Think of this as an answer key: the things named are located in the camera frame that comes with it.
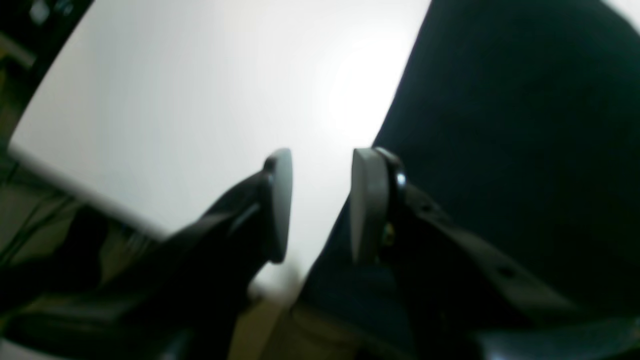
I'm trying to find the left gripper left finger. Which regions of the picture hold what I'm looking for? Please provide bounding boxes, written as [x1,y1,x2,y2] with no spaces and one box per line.
[1,148,293,360]

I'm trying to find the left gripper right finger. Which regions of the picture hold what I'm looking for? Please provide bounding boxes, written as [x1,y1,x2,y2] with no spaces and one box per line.
[350,147,639,360]

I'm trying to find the black T-shirt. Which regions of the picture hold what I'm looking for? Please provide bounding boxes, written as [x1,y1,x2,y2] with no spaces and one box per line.
[300,0,640,359]

